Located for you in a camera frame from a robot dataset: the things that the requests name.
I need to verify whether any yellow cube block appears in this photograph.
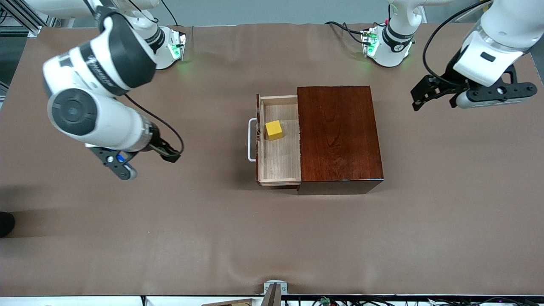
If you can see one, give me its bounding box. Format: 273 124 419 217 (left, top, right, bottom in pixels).
265 120 284 141

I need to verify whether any wooden drawer with white handle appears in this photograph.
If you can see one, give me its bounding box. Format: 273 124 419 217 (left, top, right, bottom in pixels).
248 94 302 187

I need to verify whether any black left base cable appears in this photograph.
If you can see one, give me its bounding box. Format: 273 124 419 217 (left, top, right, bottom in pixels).
325 21 367 43

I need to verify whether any black round object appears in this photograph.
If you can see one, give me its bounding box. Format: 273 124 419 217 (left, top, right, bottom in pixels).
0 211 16 238

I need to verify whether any light wooden board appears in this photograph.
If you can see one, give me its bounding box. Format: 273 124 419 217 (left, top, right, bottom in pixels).
201 298 255 306

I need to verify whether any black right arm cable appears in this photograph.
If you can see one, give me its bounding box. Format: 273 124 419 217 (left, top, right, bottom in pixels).
123 93 185 158

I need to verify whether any aluminium frame profile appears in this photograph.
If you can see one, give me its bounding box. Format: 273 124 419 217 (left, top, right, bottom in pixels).
0 0 47 38

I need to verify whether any black right base cable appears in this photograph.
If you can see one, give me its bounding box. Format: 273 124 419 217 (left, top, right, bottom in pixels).
161 0 179 26

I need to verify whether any dark red wooden cabinet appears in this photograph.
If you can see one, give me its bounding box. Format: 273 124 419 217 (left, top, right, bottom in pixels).
297 85 384 196

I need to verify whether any grey vertical post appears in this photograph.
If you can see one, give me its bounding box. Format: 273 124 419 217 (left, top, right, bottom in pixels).
261 283 282 306

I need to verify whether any black base cable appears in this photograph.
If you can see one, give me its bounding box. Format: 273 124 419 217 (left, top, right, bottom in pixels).
325 21 367 43
161 0 179 26

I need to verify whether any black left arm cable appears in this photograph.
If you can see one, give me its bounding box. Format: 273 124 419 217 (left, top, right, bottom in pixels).
422 0 493 88

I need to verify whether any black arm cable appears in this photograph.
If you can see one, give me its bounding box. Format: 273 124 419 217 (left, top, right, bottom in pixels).
123 93 185 158
422 0 493 88

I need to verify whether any metal edge bracket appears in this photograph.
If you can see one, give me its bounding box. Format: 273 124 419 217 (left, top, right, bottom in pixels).
263 280 288 295

